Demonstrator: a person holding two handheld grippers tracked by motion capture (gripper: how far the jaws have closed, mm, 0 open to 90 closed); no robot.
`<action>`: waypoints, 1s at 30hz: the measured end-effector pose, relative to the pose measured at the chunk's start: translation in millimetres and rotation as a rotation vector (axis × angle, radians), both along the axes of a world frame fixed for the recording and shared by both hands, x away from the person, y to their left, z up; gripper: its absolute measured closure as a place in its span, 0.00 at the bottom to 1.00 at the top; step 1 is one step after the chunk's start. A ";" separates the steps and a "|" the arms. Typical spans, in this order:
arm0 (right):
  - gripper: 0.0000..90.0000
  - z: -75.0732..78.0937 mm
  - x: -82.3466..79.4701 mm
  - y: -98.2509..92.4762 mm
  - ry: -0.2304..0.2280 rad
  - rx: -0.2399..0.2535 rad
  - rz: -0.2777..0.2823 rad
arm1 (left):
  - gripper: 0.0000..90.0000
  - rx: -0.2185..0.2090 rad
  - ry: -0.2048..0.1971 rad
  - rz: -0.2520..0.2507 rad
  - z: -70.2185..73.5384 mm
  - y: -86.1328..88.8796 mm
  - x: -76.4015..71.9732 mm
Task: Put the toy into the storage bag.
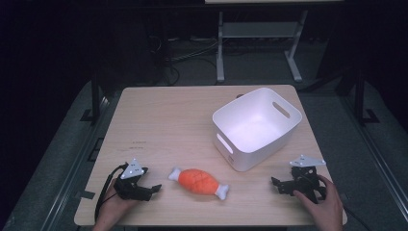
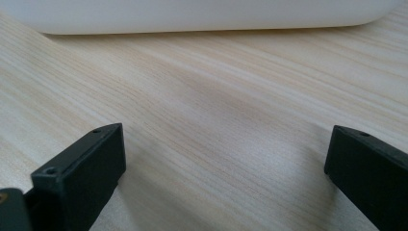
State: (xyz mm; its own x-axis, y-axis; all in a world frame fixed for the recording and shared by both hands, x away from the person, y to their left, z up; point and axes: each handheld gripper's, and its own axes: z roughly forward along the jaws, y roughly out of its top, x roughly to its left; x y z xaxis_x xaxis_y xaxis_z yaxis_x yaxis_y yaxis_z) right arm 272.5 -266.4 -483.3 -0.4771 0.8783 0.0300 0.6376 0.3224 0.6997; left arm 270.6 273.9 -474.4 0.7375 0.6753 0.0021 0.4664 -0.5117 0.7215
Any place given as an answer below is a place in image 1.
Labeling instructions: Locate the grey metal table frame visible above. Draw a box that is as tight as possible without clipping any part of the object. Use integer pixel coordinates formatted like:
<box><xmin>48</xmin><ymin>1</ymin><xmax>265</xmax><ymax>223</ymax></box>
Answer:
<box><xmin>216</xmin><ymin>9</ymin><xmax>309</xmax><ymax>84</ymax></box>

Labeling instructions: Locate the bundle of floor cables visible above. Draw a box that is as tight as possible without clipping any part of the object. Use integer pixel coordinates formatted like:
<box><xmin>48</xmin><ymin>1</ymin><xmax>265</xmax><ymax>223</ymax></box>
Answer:
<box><xmin>147</xmin><ymin>34</ymin><xmax>222</xmax><ymax>87</ymax></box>

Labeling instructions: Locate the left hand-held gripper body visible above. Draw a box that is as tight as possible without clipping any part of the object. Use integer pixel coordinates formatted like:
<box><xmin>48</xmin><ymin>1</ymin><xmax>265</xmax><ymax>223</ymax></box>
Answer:
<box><xmin>113</xmin><ymin>158</ymin><xmax>153</xmax><ymax>202</ymax></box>

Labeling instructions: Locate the black cable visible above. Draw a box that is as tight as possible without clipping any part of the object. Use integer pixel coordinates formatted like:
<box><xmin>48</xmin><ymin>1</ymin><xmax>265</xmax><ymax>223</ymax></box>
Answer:
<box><xmin>343</xmin><ymin>205</ymin><xmax>373</xmax><ymax>231</ymax></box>
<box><xmin>93</xmin><ymin>163</ymin><xmax>129</xmax><ymax>222</ymax></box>

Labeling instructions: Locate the black metal stand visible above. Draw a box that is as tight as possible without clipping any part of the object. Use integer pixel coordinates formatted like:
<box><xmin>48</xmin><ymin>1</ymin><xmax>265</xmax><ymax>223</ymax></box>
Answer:
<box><xmin>340</xmin><ymin>68</ymin><xmax>381</xmax><ymax>127</ymax></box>
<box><xmin>80</xmin><ymin>73</ymin><xmax>110</xmax><ymax>124</ymax></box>

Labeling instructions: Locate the person's right hand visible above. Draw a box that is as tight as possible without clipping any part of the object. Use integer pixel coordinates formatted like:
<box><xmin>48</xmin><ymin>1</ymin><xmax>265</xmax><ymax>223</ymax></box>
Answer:
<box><xmin>293</xmin><ymin>174</ymin><xmax>344</xmax><ymax>231</ymax></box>

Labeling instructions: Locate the white plastic storage bin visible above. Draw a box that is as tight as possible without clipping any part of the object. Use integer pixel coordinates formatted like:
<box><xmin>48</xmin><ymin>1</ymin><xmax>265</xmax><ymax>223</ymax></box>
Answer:
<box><xmin>211</xmin><ymin>87</ymin><xmax>303</xmax><ymax>172</ymax></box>

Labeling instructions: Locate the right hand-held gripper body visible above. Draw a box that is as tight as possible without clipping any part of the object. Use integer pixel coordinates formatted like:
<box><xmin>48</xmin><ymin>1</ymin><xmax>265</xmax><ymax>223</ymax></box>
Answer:
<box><xmin>278</xmin><ymin>154</ymin><xmax>327</xmax><ymax>204</ymax></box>

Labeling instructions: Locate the orange plush meat toy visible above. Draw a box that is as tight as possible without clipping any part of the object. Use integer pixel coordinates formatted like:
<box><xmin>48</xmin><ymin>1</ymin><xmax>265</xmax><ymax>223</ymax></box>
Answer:
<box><xmin>167</xmin><ymin>166</ymin><xmax>231</xmax><ymax>201</ymax></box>

